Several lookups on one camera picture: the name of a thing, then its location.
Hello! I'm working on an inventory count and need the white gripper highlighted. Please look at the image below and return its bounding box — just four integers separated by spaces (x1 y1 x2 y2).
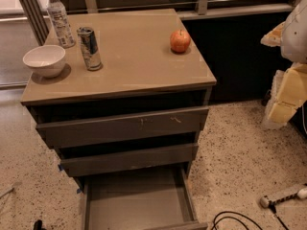
260 0 307 129

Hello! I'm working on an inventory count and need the red apple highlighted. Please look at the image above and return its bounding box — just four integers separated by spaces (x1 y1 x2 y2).
170 30 191 53

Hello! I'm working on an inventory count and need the middle grey drawer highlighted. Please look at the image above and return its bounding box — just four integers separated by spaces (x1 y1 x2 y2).
60 143 199 177

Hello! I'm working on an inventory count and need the grey drawer cabinet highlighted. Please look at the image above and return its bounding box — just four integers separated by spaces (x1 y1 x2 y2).
20 8 218 230

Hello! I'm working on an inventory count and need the bottom open grey drawer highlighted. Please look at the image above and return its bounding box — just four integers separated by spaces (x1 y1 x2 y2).
83 165 208 230

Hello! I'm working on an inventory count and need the top grey drawer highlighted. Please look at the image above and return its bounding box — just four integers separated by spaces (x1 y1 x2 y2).
36 106 208 149

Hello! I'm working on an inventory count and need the small black floor device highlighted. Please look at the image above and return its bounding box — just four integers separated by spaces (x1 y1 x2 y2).
261 89 272 106

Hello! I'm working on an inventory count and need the white power strip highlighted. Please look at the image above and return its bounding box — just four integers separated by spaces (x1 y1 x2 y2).
259 184 307 208

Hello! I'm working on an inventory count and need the silver blue drink can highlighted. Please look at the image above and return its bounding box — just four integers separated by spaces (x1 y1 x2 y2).
77 27 103 71

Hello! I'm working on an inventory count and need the clear plastic water bottle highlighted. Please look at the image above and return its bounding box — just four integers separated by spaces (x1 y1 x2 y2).
46 0 75 48

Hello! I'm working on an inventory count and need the white ceramic bowl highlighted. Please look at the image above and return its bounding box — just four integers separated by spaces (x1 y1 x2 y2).
23 45 66 78

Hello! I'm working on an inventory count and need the black object at bottom edge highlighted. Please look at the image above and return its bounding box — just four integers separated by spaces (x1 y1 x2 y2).
33 219 45 230

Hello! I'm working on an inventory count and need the black floor cable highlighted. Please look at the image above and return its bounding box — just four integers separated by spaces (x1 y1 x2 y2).
210 204 291 230

